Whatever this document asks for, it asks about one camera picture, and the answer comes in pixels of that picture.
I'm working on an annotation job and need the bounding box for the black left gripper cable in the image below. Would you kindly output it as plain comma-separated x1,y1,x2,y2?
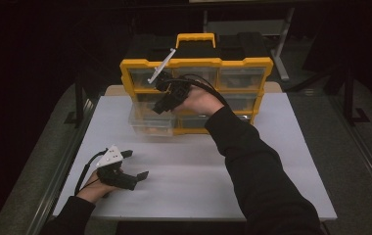
73,148,110,197

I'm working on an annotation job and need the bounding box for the clear plastic drawer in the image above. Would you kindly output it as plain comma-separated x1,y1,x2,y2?
127,101,178,137

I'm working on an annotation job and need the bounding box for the person's left hand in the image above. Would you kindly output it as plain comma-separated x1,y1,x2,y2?
75,169,120,206

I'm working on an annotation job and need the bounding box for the silver metal rail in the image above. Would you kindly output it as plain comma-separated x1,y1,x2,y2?
329,94,372,204
32,97,98,235

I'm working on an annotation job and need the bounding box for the person's right hand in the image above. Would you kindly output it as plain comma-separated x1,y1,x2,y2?
173,85,225,118

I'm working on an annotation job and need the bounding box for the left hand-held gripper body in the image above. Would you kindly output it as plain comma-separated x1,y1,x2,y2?
95,144,139,192

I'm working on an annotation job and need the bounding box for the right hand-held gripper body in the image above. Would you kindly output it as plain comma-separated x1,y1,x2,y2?
147,47,193,101

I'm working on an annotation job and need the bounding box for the black metal stand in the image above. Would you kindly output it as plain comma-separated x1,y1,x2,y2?
64,73,88,127
323,65,371,127

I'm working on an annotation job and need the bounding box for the yellow black organizer cabinet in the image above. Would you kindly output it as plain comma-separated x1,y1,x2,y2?
119,32,274,136

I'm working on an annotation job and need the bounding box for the set of clear drawers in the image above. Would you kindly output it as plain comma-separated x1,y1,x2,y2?
128,67,266,129

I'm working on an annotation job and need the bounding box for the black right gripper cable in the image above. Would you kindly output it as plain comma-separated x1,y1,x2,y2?
170,73,229,108

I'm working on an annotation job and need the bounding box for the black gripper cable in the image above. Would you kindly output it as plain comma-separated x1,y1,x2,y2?
73,148,110,197
170,73,229,108

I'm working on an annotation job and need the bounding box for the grey metal table frame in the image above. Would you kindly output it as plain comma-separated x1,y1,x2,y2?
203,7,296,82

